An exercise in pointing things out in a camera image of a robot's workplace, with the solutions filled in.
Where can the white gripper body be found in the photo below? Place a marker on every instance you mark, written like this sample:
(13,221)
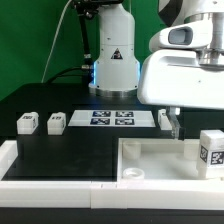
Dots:
(174,78)

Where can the white U-shaped fence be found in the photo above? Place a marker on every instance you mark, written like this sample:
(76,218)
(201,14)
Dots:
(207,194)

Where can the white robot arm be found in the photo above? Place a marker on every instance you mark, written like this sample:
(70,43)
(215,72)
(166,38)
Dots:
(191,25)

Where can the white square tabletop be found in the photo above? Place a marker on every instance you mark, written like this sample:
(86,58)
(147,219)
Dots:
(143,159)

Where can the white marker sheet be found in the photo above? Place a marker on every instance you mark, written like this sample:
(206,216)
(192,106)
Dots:
(112,118)

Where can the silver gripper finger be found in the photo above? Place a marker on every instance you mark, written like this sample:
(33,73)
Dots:
(177,132)

